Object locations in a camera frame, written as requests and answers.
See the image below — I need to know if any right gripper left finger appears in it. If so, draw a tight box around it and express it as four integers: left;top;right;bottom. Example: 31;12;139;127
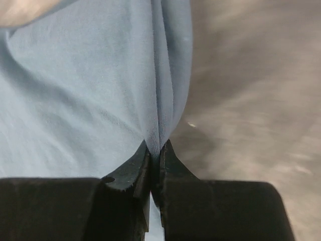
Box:
1;143;150;240

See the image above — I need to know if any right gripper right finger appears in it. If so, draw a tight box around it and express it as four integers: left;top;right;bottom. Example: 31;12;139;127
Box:
152;142;294;241

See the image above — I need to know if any blue t-shirt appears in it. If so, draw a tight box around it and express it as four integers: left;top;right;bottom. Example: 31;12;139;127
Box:
1;1;193;178

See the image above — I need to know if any folded pink t-shirt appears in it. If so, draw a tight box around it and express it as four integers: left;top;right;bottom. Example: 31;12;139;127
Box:
0;0;61;27

